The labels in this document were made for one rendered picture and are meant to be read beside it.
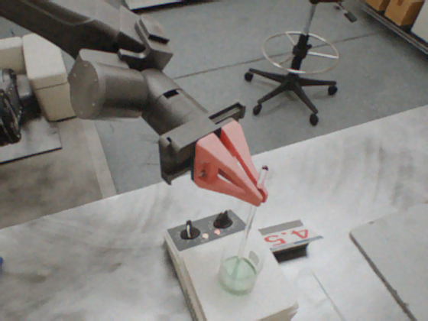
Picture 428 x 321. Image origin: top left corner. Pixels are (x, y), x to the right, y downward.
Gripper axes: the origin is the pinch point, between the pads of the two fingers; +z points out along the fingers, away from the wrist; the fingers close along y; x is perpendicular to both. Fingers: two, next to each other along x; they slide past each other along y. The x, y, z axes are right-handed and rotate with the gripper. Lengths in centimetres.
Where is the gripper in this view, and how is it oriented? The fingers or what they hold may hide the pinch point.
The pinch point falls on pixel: (257, 195)
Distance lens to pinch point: 33.1
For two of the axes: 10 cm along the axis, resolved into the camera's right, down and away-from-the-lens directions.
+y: 8.1, -4.7, 3.6
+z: 5.9, 6.5, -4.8
